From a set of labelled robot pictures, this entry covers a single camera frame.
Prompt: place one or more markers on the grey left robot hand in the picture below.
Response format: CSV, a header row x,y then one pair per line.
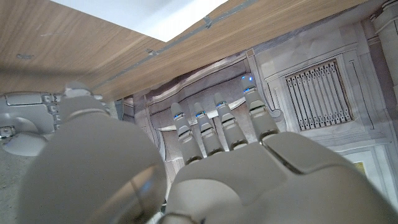
x,y
248,186

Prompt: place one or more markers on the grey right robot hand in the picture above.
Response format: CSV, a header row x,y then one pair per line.
x,y
25,109

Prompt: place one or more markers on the white paper sheet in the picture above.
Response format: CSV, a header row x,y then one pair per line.
x,y
149,15

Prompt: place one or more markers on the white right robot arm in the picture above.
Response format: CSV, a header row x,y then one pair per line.
x,y
21,144

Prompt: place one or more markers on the printed living room backdrop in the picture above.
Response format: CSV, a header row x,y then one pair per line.
x,y
311,93

